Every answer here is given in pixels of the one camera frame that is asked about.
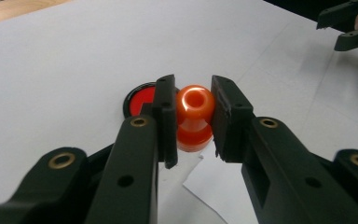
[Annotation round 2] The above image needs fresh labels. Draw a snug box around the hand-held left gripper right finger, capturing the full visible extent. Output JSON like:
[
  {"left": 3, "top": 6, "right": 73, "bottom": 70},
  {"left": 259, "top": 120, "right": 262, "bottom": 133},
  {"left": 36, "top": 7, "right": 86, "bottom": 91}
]
[{"left": 210, "top": 74, "right": 358, "bottom": 224}]

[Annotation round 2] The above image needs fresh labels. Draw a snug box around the white sheet of paper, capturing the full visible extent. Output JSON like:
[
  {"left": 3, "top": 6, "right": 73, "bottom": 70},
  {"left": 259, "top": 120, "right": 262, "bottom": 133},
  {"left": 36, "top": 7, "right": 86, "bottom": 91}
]
[{"left": 182, "top": 141, "right": 260, "bottom": 224}]

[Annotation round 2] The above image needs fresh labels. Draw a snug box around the round red ink pad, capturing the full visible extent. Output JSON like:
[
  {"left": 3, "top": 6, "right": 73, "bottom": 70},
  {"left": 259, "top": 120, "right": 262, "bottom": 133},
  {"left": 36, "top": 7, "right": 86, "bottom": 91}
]
[{"left": 122, "top": 81, "right": 158, "bottom": 119}]

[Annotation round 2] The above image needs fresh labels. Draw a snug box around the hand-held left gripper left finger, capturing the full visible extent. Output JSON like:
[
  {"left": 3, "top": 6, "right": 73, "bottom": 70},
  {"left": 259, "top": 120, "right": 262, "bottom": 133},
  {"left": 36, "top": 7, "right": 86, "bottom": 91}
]
[{"left": 85, "top": 74, "right": 179, "bottom": 224}]

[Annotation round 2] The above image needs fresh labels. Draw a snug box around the small red ball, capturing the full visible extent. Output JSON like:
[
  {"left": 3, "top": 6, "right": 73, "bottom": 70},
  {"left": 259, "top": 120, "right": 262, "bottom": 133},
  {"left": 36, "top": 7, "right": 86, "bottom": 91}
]
[{"left": 175, "top": 84, "right": 216, "bottom": 153}]

